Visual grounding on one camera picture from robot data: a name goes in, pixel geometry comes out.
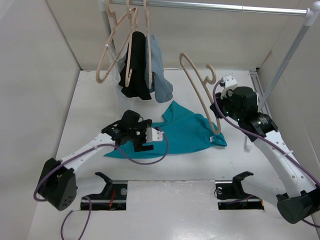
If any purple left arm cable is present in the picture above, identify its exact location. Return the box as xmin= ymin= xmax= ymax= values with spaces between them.
xmin=33 ymin=126 xmax=170 ymax=240

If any black hanging shirt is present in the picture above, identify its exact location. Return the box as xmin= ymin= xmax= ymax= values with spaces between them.
xmin=119 ymin=31 xmax=152 ymax=101

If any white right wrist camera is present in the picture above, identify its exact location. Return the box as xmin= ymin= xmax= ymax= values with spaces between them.
xmin=219 ymin=74 xmax=238 ymax=99

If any metal clothes rack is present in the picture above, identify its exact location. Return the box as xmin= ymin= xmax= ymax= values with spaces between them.
xmin=98 ymin=0 xmax=320 ymax=153

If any beige hanger with black shirt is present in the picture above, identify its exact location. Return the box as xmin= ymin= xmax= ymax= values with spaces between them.
xmin=125 ymin=0 xmax=138 ymax=88

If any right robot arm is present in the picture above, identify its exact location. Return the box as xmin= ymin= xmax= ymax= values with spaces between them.
xmin=210 ymin=86 xmax=320 ymax=224

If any empty beige wooden hanger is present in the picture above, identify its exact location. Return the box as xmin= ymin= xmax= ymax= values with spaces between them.
xmin=95 ymin=0 xmax=130 ymax=84

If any beige hanger with blue shirt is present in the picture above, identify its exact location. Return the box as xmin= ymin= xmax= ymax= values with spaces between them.
xmin=143 ymin=0 xmax=152 ymax=89

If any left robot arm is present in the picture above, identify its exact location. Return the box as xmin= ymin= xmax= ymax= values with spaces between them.
xmin=33 ymin=110 xmax=163 ymax=211

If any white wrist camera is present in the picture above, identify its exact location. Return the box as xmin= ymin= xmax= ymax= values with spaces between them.
xmin=145 ymin=127 xmax=163 ymax=143
xmin=219 ymin=74 xmax=238 ymax=99

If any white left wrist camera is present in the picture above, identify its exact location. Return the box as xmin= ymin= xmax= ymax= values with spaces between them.
xmin=145 ymin=127 xmax=163 ymax=143

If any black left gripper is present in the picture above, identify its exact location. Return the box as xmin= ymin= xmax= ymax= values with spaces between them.
xmin=127 ymin=120 xmax=153 ymax=150

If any light blue hanging shirt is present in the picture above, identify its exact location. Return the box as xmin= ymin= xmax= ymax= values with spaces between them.
xmin=144 ymin=34 xmax=174 ymax=104

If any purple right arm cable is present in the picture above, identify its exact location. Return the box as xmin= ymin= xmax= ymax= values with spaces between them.
xmin=212 ymin=79 xmax=320 ymax=228

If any white sheer hanging garment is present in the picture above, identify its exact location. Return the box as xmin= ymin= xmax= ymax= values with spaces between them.
xmin=107 ymin=43 xmax=128 ymax=83

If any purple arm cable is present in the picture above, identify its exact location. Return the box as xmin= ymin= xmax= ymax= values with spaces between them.
xmin=33 ymin=126 xmax=170 ymax=240
xmin=212 ymin=79 xmax=320 ymax=228

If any teal t shirt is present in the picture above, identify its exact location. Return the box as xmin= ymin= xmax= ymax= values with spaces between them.
xmin=104 ymin=101 xmax=227 ymax=160

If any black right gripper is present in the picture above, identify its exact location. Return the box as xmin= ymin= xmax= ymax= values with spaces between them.
xmin=210 ymin=89 xmax=244 ymax=123

